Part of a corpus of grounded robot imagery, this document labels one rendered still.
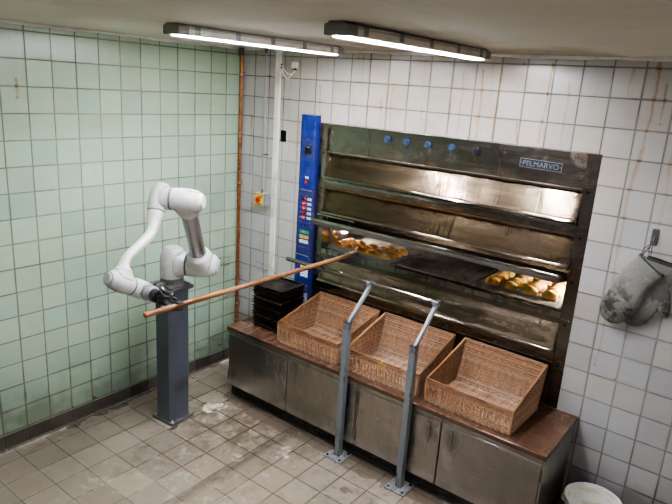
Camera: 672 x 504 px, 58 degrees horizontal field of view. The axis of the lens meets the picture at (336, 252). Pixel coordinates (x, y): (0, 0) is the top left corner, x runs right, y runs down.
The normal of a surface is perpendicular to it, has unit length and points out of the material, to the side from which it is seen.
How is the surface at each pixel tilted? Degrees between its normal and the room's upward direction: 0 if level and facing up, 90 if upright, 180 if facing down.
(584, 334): 90
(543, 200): 70
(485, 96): 90
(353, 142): 91
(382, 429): 89
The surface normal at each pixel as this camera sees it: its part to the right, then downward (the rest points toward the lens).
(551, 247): -0.55, -0.16
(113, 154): 0.79, 0.22
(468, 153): -0.61, 0.18
